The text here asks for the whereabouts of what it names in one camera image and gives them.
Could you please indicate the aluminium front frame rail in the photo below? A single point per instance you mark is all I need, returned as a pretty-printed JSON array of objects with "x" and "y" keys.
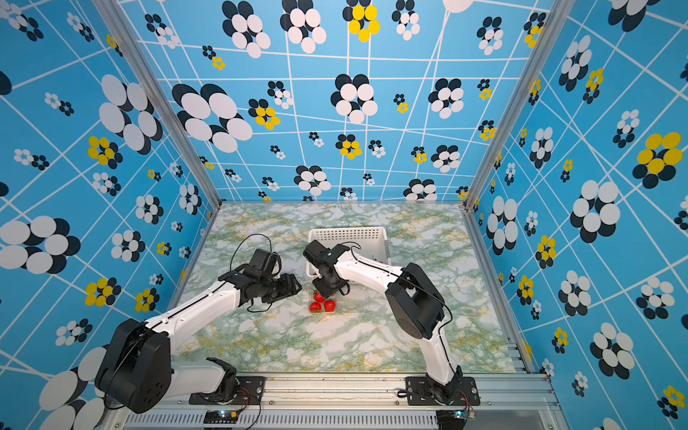
[{"x": 361, "y": 401}]

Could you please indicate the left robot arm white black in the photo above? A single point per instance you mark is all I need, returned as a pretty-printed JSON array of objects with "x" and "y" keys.
[{"x": 137, "y": 371}]

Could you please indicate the left aluminium corner post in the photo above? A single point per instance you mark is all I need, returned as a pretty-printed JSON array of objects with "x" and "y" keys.
[{"x": 114, "y": 18}]

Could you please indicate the white perforated plastic basket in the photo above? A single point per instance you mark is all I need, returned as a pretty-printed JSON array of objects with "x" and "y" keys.
[{"x": 368, "y": 242}]

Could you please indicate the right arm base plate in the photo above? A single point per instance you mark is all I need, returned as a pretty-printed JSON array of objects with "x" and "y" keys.
[{"x": 424, "y": 391}]

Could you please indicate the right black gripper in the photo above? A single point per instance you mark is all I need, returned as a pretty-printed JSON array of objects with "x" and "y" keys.
[{"x": 322, "y": 290}]

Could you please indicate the circuit board right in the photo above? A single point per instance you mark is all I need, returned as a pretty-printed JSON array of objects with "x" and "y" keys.
[{"x": 454, "y": 419}]

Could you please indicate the clear plastic clamshell container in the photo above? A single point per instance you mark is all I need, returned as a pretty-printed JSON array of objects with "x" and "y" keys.
[{"x": 354, "y": 302}]

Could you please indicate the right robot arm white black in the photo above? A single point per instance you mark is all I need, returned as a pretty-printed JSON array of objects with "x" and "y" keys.
[{"x": 416, "y": 304}]

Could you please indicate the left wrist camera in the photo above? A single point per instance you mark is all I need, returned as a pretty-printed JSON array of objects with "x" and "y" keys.
[{"x": 264, "y": 264}]

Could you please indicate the green circuit board left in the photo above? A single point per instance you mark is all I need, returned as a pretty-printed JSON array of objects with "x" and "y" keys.
[{"x": 221, "y": 417}]

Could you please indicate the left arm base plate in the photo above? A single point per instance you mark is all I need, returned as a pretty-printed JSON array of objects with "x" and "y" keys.
[{"x": 238, "y": 390}]

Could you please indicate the right aluminium corner post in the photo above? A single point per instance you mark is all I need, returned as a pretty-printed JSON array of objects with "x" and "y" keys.
[{"x": 556, "y": 21}]

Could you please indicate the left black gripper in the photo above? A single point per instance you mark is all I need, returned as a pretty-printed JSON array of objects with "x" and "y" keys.
[{"x": 291, "y": 287}]

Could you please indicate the aluminium corner post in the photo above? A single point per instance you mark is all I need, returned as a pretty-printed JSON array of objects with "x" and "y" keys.
[
  {"x": 114, "y": 18},
  {"x": 556, "y": 21}
]

